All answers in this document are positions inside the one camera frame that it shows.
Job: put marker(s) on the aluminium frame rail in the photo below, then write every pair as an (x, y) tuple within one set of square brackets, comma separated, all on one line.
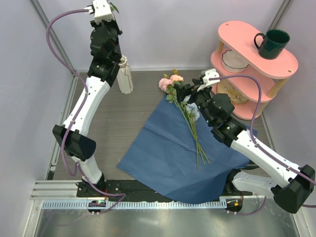
[(54, 189)]

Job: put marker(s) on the blue wrapping paper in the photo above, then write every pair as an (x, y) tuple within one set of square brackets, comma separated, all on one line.
[(163, 157)]

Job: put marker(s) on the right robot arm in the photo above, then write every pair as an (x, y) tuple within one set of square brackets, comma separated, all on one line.
[(288, 184)]

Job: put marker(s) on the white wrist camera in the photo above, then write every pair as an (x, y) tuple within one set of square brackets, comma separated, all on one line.
[(208, 78), (101, 11)]

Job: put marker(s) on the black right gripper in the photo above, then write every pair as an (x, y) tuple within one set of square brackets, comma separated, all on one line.
[(186, 90)]

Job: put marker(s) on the pale blue hydrangea flowers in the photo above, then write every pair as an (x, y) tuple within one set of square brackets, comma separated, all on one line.
[(194, 115)]

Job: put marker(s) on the single pink rose stem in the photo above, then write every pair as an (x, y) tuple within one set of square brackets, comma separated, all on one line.
[(113, 7)]

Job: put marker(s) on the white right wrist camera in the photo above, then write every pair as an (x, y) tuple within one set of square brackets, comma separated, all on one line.
[(208, 78)]

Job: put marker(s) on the slotted grey cable duct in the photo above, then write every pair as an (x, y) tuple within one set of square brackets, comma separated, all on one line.
[(124, 205)]

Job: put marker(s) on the dark green mug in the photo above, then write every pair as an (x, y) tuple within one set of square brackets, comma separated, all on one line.
[(273, 43)]

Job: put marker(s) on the floral yellow plate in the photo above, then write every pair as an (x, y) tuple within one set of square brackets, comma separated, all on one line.
[(224, 87)]

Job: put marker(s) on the white scalloped bowl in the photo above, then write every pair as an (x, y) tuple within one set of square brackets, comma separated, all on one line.
[(232, 62)]

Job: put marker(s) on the peach rose stem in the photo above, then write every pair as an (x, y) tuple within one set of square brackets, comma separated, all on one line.
[(177, 79)]

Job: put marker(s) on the pink three-tier shelf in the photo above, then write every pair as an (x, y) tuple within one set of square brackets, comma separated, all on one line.
[(238, 37)]

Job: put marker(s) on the two-bloom pink rose stem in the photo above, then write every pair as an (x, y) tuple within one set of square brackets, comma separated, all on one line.
[(163, 83)]

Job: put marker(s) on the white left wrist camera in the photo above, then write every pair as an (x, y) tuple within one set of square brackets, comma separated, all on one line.
[(101, 11)]

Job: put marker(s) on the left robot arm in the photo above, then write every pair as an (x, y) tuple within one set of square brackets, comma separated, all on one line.
[(103, 71)]

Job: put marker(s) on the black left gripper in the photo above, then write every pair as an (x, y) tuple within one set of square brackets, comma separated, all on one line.
[(112, 23)]

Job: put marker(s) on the white ribbed ceramic vase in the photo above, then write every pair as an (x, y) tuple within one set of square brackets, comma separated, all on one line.
[(124, 77)]

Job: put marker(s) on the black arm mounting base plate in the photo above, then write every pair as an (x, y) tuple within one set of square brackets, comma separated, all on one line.
[(136, 192)]

